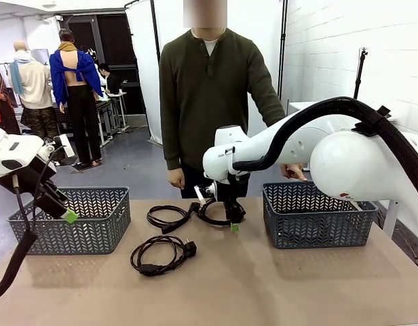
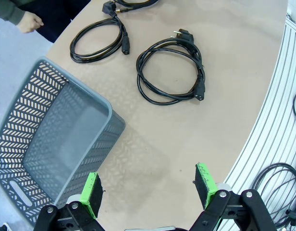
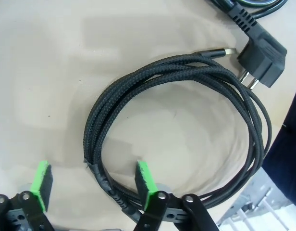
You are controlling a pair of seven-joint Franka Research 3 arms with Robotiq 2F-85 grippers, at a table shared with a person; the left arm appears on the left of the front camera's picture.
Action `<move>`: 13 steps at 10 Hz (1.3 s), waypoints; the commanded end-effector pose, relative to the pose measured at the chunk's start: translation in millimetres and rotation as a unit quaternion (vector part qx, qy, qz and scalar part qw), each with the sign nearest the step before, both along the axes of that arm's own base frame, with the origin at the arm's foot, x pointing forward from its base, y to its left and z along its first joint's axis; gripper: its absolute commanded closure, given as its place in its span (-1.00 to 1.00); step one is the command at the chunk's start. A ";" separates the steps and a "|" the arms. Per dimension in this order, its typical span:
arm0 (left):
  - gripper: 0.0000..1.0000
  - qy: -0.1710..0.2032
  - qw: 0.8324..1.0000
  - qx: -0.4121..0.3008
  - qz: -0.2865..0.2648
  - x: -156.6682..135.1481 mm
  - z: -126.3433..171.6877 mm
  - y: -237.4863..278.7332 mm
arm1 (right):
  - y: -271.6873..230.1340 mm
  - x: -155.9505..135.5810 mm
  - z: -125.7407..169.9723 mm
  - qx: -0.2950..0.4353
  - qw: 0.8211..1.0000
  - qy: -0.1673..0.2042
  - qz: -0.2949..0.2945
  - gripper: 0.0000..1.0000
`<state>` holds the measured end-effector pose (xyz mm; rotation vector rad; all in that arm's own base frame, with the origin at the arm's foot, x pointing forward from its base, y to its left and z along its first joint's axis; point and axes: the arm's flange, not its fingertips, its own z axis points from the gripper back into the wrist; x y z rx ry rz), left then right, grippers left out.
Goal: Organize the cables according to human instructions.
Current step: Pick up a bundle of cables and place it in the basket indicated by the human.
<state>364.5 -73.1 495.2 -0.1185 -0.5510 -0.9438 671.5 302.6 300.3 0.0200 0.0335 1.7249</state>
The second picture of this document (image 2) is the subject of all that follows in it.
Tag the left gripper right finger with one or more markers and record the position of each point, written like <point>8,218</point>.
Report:
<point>205,183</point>

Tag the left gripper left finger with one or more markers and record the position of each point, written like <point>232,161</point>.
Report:
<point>91,192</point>

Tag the person's right forearm green sleeve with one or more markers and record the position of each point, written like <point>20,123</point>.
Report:
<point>5,8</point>

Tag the person's right hand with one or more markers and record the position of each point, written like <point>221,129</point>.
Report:
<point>30,22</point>

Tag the empty grey plastic mesh basket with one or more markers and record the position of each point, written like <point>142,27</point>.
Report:
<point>73,134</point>

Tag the person in dark clothes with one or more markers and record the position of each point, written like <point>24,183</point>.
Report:
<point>59,16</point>

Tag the aluminium slotted table frame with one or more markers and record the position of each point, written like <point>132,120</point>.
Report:
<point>270,120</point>

